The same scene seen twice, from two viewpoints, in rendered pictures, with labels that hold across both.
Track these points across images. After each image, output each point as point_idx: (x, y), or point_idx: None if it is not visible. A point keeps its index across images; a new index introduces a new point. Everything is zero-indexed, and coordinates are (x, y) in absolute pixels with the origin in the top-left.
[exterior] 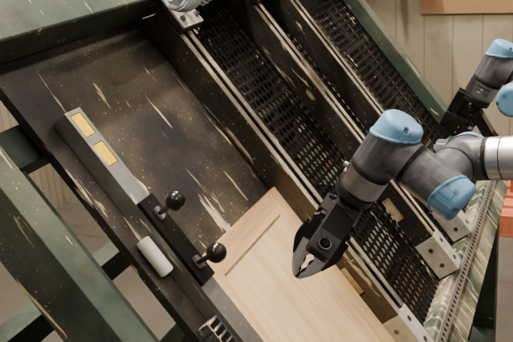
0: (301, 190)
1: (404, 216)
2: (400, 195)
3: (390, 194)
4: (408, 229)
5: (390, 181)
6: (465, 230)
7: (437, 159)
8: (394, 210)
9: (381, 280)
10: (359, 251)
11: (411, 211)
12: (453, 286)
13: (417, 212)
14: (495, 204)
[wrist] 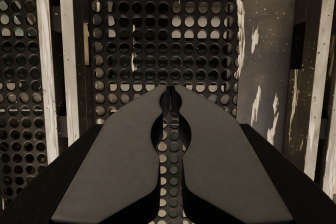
0: (333, 186)
1: (82, 23)
2: (76, 55)
3: (82, 67)
4: (84, 1)
5: (76, 86)
6: None
7: None
8: (85, 42)
9: (332, 14)
10: (326, 70)
11: (75, 20)
12: None
13: (61, 7)
14: None
